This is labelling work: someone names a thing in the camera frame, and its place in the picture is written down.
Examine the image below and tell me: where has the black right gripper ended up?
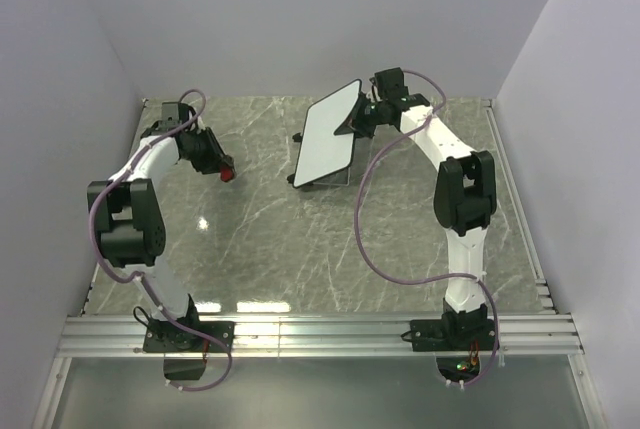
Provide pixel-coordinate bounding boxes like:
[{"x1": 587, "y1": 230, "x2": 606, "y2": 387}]
[{"x1": 333, "y1": 93, "x2": 386, "y2": 141}]

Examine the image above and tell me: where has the red and black whiteboard eraser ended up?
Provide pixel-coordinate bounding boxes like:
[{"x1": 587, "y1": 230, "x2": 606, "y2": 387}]
[{"x1": 219, "y1": 165, "x2": 235, "y2": 183}]

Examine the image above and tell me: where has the small black-framed whiteboard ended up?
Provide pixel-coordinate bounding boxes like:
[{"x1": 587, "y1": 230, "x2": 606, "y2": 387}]
[{"x1": 291, "y1": 79, "x2": 362, "y2": 189}]

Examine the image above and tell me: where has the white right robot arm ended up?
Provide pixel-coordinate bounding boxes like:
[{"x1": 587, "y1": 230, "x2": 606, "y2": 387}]
[{"x1": 338, "y1": 94, "x2": 497, "y2": 349}]

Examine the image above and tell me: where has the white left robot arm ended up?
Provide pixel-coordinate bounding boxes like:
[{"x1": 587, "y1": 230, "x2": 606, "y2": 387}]
[{"x1": 87, "y1": 125, "x2": 235, "y2": 351}]

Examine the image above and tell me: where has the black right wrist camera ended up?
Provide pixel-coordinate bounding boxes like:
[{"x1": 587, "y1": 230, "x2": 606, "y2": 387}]
[{"x1": 373, "y1": 67, "x2": 409, "y2": 100}]

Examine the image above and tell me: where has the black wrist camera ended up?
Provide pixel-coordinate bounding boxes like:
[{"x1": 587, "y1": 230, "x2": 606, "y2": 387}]
[
  {"x1": 373, "y1": 67, "x2": 409, "y2": 100},
  {"x1": 159, "y1": 102, "x2": 195, "y2": 132}
]

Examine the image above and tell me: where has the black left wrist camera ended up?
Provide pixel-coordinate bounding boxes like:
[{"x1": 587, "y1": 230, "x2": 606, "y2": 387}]
[{"x1": 159, "y1": 102, "x2": 195, "y2": 132}]

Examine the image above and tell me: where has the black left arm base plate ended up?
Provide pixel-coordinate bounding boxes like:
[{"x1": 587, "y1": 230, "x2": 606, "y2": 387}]
[{"x1": 143, "y1": 320, "x2": 235, "y2": 354}]

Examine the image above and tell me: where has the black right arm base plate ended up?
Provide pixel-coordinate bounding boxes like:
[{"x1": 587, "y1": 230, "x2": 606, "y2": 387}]
[{"x1": 401, "y1": 319, "x2": 496, "y2": 352}]

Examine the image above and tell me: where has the aluminium side rail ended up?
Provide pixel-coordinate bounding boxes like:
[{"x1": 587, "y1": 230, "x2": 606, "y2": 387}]
[{"x1": 482, "y1": 98, "x2": 558, "y2": 314}]

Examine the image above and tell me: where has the aluminium extrusion rail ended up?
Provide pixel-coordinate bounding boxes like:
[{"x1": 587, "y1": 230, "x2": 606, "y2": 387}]
[{"x1": 56, "y1": 313, "x2": 583, "y2": 359}]

